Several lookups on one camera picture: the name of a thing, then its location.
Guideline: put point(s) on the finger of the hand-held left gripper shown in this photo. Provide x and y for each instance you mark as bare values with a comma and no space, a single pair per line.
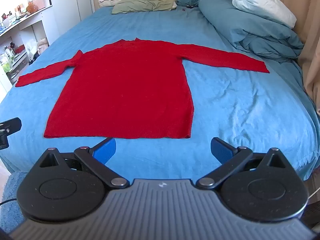
11,127

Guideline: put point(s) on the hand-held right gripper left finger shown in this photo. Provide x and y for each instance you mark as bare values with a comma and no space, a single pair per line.
107,150

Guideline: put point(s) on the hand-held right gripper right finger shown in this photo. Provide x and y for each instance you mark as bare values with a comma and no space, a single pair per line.
220,150

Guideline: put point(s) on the red knit sweater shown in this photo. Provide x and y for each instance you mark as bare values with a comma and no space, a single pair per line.
125,90

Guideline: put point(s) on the blue bed sheet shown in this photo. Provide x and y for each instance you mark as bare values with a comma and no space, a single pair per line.
230,105

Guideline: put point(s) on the green bottle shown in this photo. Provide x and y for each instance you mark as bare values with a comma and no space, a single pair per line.
7,61

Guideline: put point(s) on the blue fluffy rug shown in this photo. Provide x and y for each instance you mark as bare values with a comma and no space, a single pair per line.
12,195

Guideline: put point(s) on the red box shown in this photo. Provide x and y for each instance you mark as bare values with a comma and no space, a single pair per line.
20,48

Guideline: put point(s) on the white shelf unit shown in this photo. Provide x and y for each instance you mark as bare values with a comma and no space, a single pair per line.
27,30

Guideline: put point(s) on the brown jar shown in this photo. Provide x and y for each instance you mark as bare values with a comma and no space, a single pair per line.
31,7

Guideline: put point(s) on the teal long bolster pillow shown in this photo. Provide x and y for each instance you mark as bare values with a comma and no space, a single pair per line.
250,27

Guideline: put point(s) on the woven basket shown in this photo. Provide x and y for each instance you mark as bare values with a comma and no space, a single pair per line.
40,3

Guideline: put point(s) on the beige curtain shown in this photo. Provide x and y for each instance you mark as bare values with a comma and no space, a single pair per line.
310,42

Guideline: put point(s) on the white wardrobe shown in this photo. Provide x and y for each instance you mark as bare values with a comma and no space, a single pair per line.
72,0

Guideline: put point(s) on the small dark hair clip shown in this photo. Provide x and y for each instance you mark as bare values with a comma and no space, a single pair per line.
190,6

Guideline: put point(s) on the green pillow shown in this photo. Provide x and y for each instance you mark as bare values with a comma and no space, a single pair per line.
142,5

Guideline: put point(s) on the pale blue folded blanket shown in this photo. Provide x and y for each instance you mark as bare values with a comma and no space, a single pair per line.
265,5

